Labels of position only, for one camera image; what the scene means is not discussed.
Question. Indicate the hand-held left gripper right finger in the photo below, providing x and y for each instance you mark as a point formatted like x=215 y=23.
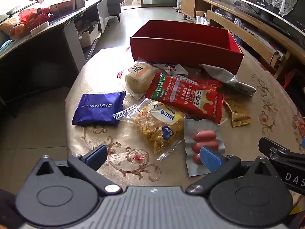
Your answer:
x=211 y=158

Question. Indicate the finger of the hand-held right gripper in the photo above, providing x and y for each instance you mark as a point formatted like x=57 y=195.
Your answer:
x=303 y=143
x=269 y=146

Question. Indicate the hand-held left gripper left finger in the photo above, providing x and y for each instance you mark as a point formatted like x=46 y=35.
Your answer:
x=96 y=156

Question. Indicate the gold foil snack packet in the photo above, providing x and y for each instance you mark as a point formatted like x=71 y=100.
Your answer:
x=238 y=114

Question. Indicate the blue wafer biscuit packet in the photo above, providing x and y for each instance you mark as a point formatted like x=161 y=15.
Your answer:
x=97 y=107

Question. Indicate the clear yellow crispy snack packet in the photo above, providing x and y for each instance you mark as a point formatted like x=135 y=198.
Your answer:
x=154 y=128

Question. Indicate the red spicy strip packet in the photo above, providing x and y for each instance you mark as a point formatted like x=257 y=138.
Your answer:
x=185 y=95

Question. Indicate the red foil snack packet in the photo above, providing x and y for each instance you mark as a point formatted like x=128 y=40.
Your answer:
x=207 y=81

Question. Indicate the silver foil snack packet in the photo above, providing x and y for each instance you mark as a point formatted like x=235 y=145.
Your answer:
x=221 y=76

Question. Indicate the steamed cake clear packet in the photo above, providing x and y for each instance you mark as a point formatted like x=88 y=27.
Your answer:
x=139 y=76

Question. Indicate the white date snack packet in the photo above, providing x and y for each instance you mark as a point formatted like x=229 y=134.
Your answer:
x=171 y=68

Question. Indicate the red cardboard box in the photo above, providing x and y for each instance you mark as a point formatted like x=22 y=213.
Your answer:
x=185 y=50

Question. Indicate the beige floral tablecloth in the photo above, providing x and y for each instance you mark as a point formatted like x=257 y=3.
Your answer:
x=243 y=143

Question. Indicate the orange plastic bag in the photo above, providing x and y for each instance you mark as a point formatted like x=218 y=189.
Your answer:
x=289 y=78

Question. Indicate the wooden television stand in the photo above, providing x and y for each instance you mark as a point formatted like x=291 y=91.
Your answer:
x=238 y=31

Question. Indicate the open cardboard box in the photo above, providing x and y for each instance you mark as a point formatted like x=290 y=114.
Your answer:
x=89 y=35

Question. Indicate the black television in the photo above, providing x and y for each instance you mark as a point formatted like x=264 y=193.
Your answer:
x=274 y=13

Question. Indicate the dark long side table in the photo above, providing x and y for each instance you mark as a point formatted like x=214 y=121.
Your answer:
x=54 y=25

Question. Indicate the white shopping bag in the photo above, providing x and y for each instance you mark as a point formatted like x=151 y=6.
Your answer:
x=202 y=19

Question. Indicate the bag of oranges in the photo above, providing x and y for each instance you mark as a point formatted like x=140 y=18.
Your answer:
x=16 y=31

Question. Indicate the grey sofa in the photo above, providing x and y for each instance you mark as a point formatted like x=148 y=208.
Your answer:
x=114 y=4

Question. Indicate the red plastic bag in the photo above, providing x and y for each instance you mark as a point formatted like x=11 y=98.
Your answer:
x=31 y=16

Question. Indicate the cardboard boxes on table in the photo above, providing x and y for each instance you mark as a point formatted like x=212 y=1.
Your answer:
x=69 y=1

